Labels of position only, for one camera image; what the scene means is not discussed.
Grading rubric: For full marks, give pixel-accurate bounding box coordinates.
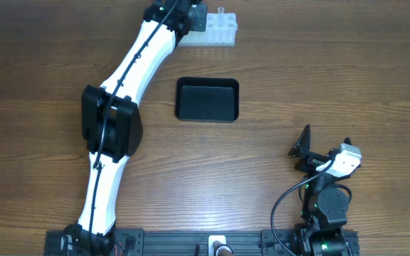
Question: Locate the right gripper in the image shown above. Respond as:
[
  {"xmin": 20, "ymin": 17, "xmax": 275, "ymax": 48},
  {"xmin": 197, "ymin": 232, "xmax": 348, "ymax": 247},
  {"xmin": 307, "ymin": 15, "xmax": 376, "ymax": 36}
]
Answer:
[{"xmin": 288, "ymin": 124, "xmax": 353, "ymax": 174}]

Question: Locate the black tray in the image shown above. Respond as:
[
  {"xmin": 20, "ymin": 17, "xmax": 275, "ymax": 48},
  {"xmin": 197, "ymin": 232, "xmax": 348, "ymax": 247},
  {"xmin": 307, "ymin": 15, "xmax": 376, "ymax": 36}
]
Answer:
[{"xmin": 174, "ymin": 76, "xmax": 241, "ymax": 124}]

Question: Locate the white test tube rack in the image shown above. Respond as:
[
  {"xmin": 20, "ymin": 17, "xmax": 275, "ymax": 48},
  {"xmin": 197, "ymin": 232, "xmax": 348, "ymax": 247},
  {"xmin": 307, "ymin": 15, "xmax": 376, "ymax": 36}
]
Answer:
[{"xmin": 177, "ymin": 13, "xmax": 238, "ymax": 48}]

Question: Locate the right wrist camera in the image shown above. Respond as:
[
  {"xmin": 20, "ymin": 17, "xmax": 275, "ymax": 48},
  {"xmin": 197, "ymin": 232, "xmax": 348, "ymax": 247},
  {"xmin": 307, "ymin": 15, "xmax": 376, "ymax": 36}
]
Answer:
[{"xmin": 317, "ymin": 143, "xmax": 363, "ymax": 178}]

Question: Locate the black cable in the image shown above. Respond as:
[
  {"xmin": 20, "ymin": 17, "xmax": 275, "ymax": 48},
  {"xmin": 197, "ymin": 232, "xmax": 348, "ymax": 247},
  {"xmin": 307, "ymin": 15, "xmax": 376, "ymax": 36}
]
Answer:
[
  {"xmin": 270, "ymin": 159, "xmax": 335, "ymax": 256},
  {"xmin": 93, "ymin": 83, "xmax": 122, "ymax": 170}
]

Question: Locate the mounting rail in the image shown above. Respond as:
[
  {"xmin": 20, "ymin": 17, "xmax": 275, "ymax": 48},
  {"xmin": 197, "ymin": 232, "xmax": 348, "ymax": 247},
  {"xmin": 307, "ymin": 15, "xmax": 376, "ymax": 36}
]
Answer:
[{"xmin": 44, "ymin": 228, "xmax": 361, "ymax": 256}]

